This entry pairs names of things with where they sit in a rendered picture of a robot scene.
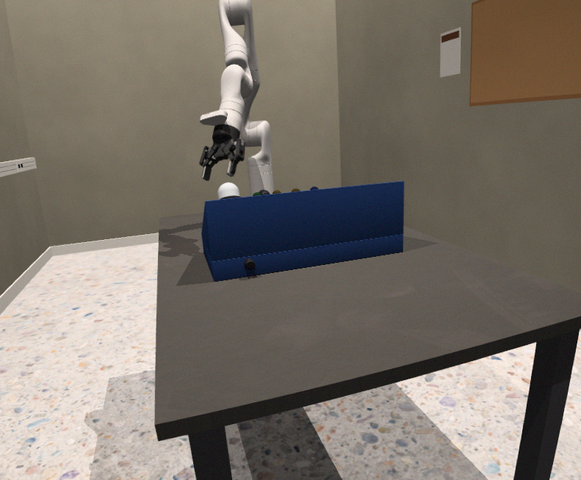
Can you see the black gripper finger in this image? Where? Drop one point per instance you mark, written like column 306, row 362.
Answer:
column 207, row 155
column 234, row 157

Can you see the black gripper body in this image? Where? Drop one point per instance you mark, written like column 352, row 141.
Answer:
column 224, row 134

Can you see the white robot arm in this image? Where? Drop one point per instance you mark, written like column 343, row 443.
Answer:
column 239, row 85

